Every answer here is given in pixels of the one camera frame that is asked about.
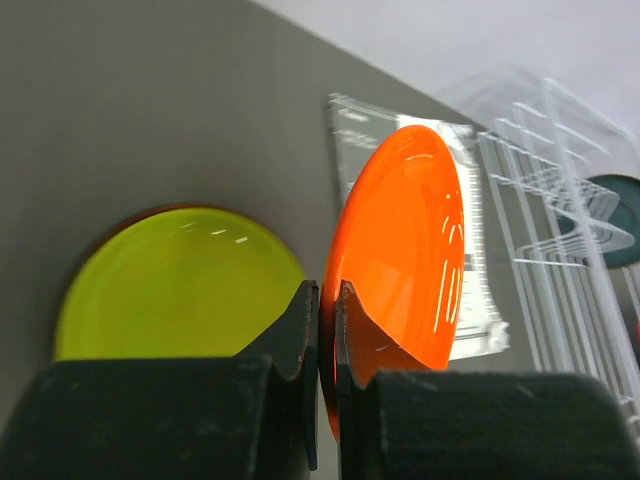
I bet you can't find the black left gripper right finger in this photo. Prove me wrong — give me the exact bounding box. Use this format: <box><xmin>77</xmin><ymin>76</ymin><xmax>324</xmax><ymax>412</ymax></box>
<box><xmin>335</xmin><ymin>283</ymin><xmax>639</xmax><ymax>479</ymax></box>

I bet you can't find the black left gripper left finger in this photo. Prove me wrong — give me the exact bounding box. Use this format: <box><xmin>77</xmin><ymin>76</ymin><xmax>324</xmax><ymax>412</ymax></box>
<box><xmin>1</xmin><ymin>280</ymin><xmax>318</xmax><ymax>479</ymax></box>

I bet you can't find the lime green plate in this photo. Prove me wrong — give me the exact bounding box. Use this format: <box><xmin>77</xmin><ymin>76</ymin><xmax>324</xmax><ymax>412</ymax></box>
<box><xmin>53</xmin><ymin>208</ymin><xmax>306</xmax><ymax>361</ymax></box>

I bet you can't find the orange plate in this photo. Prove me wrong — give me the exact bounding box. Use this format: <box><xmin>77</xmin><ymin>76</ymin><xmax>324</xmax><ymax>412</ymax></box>
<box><xmin>319</xmin><ymin>125</ymin><xmax>465</xmax><ymax>434</ymax></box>

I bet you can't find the red floral plate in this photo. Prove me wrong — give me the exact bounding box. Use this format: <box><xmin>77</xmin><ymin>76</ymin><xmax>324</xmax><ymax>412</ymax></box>
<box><xmin>114</xmin><ymin>202</ymin><xmax>236</xmax><ymax>226</ymax></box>

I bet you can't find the black plate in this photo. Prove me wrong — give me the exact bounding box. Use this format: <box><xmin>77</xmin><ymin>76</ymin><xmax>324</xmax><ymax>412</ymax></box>
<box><xmin>548</xmin><ymin>174</ymin><xmax>639</xmax><ymax>269</ymax></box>

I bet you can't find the Canon setup guide booklet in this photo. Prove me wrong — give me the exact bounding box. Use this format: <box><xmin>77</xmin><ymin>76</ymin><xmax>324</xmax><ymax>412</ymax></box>
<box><xmin>327</xmin><ymin>93</ymin><xmax>509</xmax><ymax>360</ymax></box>

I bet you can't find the white wire dish rack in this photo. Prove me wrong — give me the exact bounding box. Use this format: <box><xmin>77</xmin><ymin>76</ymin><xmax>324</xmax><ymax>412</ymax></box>
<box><xmin>451</xmin><ymin>73</ymin><xmax>639</xmax><ymax>432</ymax></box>

